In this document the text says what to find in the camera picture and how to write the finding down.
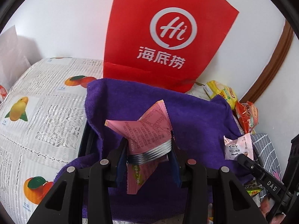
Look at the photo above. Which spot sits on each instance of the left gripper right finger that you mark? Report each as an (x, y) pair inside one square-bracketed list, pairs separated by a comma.
[(209, 190)]

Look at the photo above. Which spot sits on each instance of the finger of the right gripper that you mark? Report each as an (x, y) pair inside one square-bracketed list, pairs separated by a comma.
[(255, 169), (290, 158)]

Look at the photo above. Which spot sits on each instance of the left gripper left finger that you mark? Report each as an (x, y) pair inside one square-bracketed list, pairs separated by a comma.
[(64, 201)]

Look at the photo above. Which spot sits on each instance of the white red strawberry snack packet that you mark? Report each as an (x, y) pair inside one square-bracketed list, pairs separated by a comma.
[(242, 145)]

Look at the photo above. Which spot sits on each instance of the light pink snack packet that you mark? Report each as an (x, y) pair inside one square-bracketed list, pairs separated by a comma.
[(149, 140)]

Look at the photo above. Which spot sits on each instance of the green snack packet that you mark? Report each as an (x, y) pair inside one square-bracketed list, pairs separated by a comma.
[(253, 187)]

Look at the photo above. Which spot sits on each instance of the person's right hand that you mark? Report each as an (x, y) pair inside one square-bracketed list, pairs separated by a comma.
[(265, 209)]

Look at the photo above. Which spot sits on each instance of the grey checked folded cloth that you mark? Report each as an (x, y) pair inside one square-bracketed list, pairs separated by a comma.
[(265, 154)]

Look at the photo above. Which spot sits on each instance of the orange red chips bag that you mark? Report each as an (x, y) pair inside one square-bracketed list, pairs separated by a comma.
[(247, 115)]

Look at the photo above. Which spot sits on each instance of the purple towel lined tray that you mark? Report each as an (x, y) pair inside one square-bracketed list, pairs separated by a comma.
[(198, 126)]

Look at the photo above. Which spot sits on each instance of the fruit print lace tablecloth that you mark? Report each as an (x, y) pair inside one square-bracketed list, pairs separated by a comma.
[(42, 123)]

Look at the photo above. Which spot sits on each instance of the yellow chips bag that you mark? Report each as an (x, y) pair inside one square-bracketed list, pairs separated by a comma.
[(214, 88)]

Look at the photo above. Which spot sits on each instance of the white Miniso plastic bag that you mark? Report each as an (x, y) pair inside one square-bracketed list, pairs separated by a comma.
[(13, 61)]

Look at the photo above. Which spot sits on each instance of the red paper shopping bag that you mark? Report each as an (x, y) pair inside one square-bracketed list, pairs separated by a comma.
[(165, 43)]

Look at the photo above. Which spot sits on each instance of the brown wooden door frame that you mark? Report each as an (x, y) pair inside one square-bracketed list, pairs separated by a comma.
[(273, 66)]

